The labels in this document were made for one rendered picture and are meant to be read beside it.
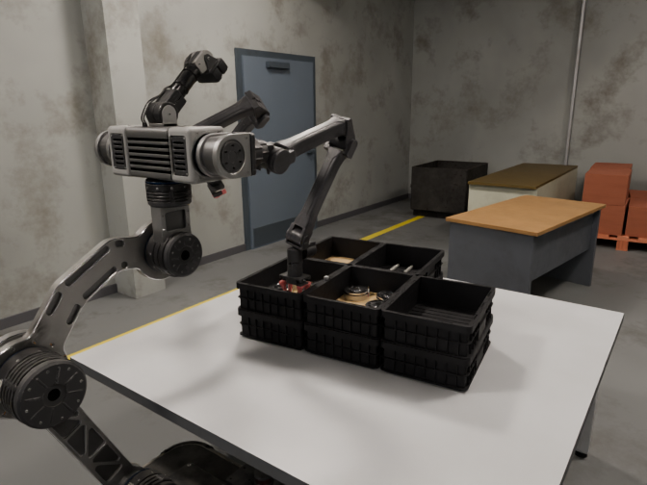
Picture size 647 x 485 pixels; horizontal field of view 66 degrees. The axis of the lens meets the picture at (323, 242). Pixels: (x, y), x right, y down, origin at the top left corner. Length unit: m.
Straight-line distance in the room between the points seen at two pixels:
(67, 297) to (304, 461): 0.79
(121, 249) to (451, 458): 1.10
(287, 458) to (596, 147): 7.15
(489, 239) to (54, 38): 3.55
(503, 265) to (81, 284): 2.96
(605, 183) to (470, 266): 2.74
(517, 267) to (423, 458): 2.54
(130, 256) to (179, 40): 3.69
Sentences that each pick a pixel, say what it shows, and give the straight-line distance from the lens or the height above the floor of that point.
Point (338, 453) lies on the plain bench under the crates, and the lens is 1.43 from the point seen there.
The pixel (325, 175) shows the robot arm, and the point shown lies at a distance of 1.82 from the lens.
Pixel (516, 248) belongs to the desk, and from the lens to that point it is 3.78.
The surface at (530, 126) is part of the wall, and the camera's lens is 8.23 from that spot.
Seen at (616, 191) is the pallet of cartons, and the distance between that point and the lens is 6.36.
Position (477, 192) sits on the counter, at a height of 0.63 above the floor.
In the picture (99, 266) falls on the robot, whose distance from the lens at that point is 1.61.
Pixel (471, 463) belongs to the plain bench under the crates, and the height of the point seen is 0.70.
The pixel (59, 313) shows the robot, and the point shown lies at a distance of 1.58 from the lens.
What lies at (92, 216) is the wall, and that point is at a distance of 4.62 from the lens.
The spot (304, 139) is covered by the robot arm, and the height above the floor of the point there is 1.48.
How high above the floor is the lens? 1.58
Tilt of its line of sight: 15 degrees down
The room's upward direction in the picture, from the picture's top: 1 degrees counter-clockwise
